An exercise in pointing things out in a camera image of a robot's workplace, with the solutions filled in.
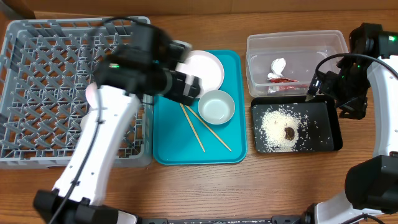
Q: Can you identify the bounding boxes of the grey bowl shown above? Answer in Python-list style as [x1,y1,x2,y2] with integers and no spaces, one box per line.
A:
[198,90,235,125]

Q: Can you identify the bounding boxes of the red snack wrapper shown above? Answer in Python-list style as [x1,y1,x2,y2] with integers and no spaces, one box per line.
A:
[267,78,300,93]

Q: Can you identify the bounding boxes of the small pink saucer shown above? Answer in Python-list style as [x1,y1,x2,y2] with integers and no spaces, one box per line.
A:
[85,82,98,110]

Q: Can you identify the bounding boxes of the rice and food scraps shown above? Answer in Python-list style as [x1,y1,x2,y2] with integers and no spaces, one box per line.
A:
[253,106,311,153]

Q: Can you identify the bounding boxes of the white cup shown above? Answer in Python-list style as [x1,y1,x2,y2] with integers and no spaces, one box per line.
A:
[80,112,90,131]

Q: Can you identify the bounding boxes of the white tissue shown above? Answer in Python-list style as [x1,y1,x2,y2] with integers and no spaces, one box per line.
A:
[267,58,286,80]

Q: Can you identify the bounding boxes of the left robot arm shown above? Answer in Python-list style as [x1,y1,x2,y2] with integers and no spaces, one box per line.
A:
[34,21,201,223]

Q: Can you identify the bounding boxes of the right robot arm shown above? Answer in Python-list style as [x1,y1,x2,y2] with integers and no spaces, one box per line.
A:
[301,23,397,223]

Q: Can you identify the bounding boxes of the grey dishwasher rack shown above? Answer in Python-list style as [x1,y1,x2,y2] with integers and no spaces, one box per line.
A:
[1,17,134,169]

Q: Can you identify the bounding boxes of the wooden chopstick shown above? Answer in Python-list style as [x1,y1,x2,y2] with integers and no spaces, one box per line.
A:
[179,103,206,153]
[184,106,232,152]

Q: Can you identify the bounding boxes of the large white plate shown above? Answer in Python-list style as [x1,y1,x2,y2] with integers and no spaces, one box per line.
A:
[176,50,224,98]

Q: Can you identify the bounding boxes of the teal plastic tray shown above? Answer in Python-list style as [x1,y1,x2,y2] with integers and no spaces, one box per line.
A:
[153,50,248,166]

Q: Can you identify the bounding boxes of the clear plastic storage box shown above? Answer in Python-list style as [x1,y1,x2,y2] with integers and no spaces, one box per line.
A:
[246,30,348,97]

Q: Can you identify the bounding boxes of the black tray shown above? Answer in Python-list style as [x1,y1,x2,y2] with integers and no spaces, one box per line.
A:
[251,95,343,152]

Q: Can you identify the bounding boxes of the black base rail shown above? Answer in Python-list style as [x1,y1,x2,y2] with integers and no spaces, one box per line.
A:
[137,212,316,224]

